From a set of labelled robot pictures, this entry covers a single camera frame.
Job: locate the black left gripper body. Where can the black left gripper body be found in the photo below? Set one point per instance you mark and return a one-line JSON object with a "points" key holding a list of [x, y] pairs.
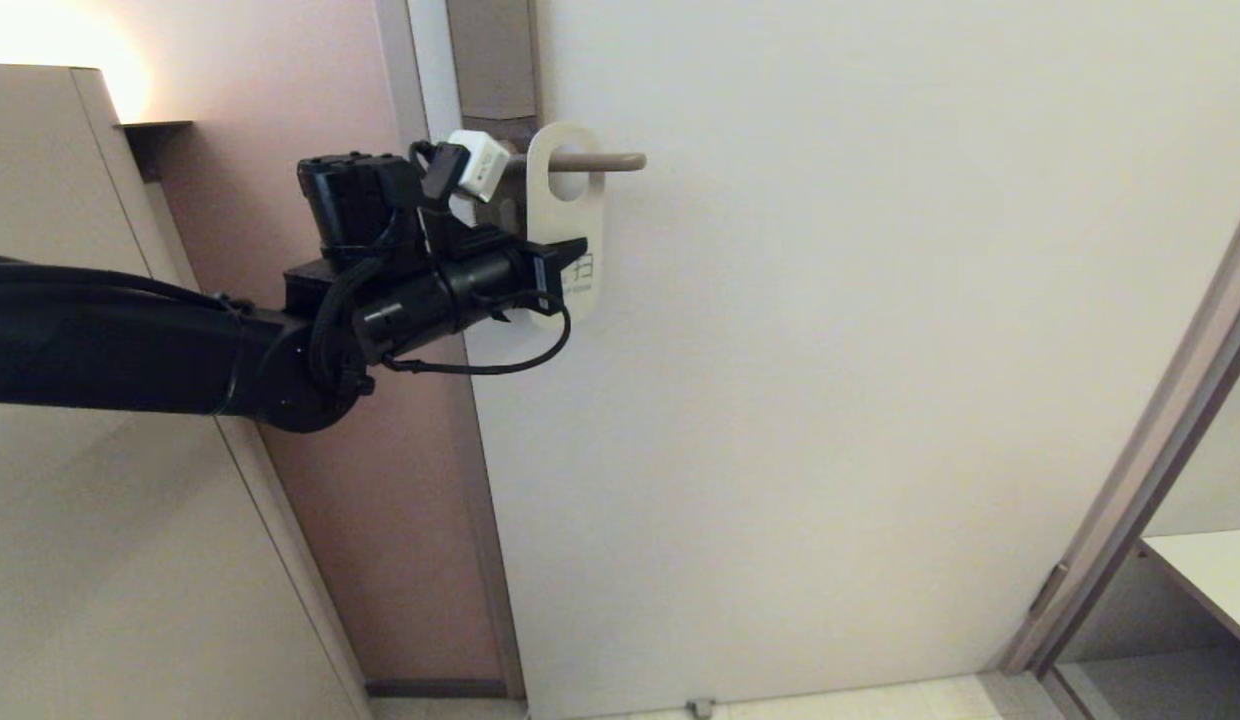
{"points": [[500, 285]]}

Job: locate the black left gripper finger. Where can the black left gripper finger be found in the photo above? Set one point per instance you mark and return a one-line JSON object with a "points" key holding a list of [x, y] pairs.
{"points": [[572, 250]]}

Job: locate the white door hanger sign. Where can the white door hanger sign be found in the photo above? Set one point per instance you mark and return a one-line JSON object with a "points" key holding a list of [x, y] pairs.
{"points": [[570, 225]]}

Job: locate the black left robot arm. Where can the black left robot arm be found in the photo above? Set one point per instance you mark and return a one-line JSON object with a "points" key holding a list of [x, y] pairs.
{"points": [[110, 340]]}

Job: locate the grey-brown door lock plate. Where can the grey-brown door lock plate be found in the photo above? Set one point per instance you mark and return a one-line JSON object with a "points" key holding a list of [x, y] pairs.
{"points": [[490, 50]]}

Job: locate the white room door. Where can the white room door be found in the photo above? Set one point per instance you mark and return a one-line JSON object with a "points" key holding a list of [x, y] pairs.
{"points": [[830, 420]]}

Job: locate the metal floor door stopper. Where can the metal floor door stopper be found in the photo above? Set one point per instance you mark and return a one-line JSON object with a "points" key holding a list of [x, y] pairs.
{"points": [[699, 706]]}

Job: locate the beige cabinet panel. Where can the beige cabinet panel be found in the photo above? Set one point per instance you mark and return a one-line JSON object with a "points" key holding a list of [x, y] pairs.
{"points": [[80, 600]]}

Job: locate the black left camera mount bracket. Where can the black left camera mount bracket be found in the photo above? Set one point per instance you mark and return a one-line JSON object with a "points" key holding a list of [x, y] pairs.
{"points": [[450, 235]]}

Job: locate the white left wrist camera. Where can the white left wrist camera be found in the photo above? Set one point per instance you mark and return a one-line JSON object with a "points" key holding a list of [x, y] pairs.
{"points": [[480, 165]]}

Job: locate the dark wall lamp shelf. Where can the dark wall lamp shelf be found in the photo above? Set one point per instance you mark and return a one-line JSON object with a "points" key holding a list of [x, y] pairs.
{"points": [[155, 135]]}

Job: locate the dark wall baseboard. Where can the dark wall baseboard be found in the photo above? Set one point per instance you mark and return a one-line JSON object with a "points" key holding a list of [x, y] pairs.
{"points": [[430, 689]]}

